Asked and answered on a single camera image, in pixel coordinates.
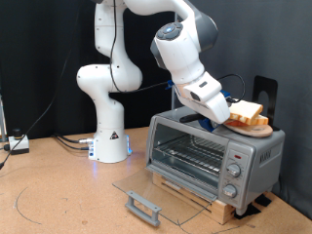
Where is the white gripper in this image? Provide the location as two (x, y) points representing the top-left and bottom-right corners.
(175, 71), (231, 125)

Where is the metal spatula with black handle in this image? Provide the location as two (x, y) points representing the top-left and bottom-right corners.
(178, 112), (205, 124)

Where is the toy bread slice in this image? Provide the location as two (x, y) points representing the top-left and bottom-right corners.
(228, 99), (264, 127)
(223, 115), (270, 128)

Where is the silver oven knob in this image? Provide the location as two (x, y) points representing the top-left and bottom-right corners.
(225, 163), (242, 178)
(221, 183), (238, 199)

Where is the silver toaster oven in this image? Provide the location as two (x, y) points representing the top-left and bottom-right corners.
(144, 108), (287, 216)

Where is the black metal bookend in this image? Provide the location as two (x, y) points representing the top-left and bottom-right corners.
(252, 75), (281, 132)

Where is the small wooden serving board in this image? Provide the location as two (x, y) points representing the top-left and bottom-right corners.
(223, 124), (274, 138)

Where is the grey backdrop curtain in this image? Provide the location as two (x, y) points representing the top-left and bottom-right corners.
(176, 0), (312, 220)

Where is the wooden slatted riser block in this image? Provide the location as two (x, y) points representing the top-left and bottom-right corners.
(151, 172), (236, 225)

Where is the black foam pad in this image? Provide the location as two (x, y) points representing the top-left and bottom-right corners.
(254, 194), (273, 208)
(233, 203), (262, 220)

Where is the black backdrop curtain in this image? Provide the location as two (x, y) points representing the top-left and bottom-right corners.
(0, 0), (178, 140)

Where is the white power box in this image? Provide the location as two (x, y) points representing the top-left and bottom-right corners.
(8, 128), (30, 155)

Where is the wire oven rack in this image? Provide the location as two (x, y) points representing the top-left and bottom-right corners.
(155, 134), (227, 176)

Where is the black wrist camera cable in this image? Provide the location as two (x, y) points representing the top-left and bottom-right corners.
(108, 0), (247, 102)

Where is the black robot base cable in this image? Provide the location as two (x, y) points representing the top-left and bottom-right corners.
(54, 136), (92, 151)
(53, 132), (95, 145)

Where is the long hanging black cable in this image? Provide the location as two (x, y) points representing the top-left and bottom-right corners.
(0, 0), (82, 170)

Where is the metal frame leg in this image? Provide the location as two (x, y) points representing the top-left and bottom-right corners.
(0, 94), (8, 143)

